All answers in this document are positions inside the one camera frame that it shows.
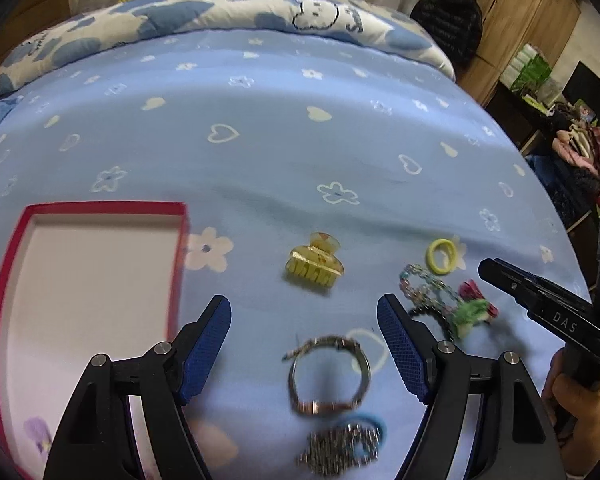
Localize black backpack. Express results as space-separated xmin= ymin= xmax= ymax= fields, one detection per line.
xmin=410 ymin=0 xmax=483 ymax=68

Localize colourful bead bracelet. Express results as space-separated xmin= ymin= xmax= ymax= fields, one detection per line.
xmin=399 ymin=262 xmax=463 ymax=311

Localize blue hair tie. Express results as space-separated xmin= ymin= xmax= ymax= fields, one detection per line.
xmin=330 ymin=411 xmax=388 ymax=461

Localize dark bead bracelet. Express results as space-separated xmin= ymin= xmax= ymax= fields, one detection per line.
xmin=407 ymin=302 xmax=462 ymax=342

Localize yellow hair claw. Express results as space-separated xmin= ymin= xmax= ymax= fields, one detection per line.
xmin=283 ymin=231 xmax=344 ymax=288

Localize person's right hand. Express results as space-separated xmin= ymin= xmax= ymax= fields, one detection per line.
xmin=540 ymin=347 xmax=600 ymax=476

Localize wooden headboard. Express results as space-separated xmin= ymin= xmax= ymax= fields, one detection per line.
xmin=0 ymin=0 xmax=72 ymax=81

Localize yellow hair tie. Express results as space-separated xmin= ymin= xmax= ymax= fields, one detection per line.
xmin=426 ymin=238 xmax=459 ymax=276

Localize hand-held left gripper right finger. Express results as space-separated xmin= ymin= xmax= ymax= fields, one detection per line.
xmin=376 ymin=293 xmax=567 ymax=480

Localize mesh-band wrist watch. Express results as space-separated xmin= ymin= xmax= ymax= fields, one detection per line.
xmin=282 ymin=335 xmax=372 ymax=416

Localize green and white packages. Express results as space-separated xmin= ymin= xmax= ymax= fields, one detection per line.
xmin=502 ymin=42 xmax=561 ymax=97

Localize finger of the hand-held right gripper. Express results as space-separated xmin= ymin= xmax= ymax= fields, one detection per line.
xmin=478 ymin=258 xmax=593 ymax=311

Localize wooden wardrobe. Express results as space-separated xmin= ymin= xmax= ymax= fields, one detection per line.
xmin=467 ymin=0 xmax=581 ymax=103

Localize silver chain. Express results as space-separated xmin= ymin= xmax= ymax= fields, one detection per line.
xmin=297 ymin=422 xmax=381 ymax=476

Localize red-rimmed white box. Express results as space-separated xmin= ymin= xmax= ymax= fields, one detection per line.
xmin=0 ymin=201 xmax=191 ymax=480

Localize light blue printed bed sheet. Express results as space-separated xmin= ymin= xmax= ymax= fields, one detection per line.
xmin=0 ymin=27 xmax=593 ymax=480

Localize green bow hair tie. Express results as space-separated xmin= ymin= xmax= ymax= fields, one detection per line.
xmin=450 ymin=297 xmax=499 ymax=339

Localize blue white cloud pillow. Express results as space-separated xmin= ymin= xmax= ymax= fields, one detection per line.
xmin=0 ymin=0 xmax=456 ymax=102

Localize black monitor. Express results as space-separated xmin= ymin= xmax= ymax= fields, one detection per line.
xmin=562 ymin=60 xmax=600 ymax=117

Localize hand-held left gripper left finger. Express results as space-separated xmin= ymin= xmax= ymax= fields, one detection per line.
xmin=42 ymin=295 xmax=232 ymax=480

